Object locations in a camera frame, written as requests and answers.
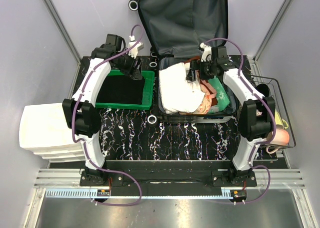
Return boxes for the white stacked storage bins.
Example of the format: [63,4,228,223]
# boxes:
[19,103,85,163]

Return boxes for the pink floral garment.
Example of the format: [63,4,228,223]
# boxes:
[193,80,218,115]

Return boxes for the green plastic tray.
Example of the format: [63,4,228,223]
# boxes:
[95,70,155,110]

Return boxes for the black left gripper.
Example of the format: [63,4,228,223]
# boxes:
[114,50,143,80]

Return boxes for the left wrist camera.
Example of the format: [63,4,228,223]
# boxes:
[103,34,126,53]

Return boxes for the yellow mug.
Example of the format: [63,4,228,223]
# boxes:
[274,110,289,129]

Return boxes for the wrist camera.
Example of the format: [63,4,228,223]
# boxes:
[211,46,229,64]
[103,34,126,53]

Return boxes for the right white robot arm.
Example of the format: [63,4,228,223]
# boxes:
[187,60,277,186]

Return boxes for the black cloth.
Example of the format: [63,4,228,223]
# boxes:
[96,75,145,105]

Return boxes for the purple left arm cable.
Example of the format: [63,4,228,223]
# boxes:
[71,24,144,205]

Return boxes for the black wire basket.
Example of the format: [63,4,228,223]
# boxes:
[252,75,296,153]

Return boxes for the teal green garment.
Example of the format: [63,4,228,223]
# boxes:
[208,78,230,114]

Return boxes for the space astronaut hard-shell suitcase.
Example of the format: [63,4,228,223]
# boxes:
[127,0,238,127]

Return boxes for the white cable duct strip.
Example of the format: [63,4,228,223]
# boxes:
[45,188,241,199]

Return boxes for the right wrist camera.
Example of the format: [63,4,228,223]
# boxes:
[211,46,229,64]

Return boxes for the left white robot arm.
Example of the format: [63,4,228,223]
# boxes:
[62,46,140,186]

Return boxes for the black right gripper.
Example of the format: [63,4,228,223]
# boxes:
[185,59,216,82]

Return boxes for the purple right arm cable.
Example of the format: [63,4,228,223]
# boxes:
[203,38,277,205]

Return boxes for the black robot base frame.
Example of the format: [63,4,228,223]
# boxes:
[79,160,257,195]

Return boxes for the black round object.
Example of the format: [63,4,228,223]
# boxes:
[256,83,270,97]

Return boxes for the peach pink mug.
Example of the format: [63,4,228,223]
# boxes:
[265,127,290,154]

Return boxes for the white towel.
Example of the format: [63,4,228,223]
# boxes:
[159,62,205,114]

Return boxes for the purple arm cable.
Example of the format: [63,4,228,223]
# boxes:
[203,38,277,205]
[71,24,144,205]

